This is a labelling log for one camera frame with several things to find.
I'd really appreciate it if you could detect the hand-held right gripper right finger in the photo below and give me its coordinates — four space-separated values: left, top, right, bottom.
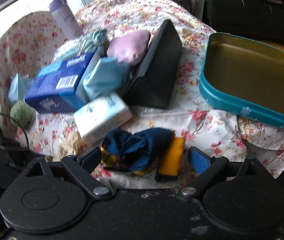
178 146 272 198

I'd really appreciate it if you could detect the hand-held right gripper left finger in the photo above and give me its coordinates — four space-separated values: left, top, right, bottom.
22 146 114 200

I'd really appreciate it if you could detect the yellow and blue beanbag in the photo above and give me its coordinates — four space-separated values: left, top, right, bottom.
155 137 185 182

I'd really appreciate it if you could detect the navy blue cloth pouch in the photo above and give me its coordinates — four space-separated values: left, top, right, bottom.
101 127 175 172

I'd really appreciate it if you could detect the light blue face mask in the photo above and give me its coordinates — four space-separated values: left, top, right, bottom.
82 57 130 100
8 73 36 105

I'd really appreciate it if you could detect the teal tin tray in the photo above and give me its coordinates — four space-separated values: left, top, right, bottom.
199 32 284 137

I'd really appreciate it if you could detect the green plush toy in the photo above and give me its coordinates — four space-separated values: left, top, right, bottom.
9 101 36 128

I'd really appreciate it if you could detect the white tissue pack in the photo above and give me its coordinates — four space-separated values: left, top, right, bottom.
73 92 133 142

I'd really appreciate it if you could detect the blue tissue pack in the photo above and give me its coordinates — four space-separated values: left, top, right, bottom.
24 52 101 114

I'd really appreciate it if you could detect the black case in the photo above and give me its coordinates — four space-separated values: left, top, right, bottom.
122 19 183 110

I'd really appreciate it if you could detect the clear plastic packet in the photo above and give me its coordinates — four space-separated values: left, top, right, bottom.
53 39 87 59

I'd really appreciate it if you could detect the pink cloth pouch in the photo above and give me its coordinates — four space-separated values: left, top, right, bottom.
106 30 151 65

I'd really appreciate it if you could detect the purple water bottle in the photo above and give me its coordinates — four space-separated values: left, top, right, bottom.
49 0 79 38

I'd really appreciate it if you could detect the black sofa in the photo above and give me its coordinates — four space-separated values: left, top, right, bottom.
197 0 284 46

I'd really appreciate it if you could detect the floral blanket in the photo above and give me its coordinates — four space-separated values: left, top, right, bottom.
0 0 284 190

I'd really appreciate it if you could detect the blue drawstring herb sachet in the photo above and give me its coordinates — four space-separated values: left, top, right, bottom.
82 29 109 55

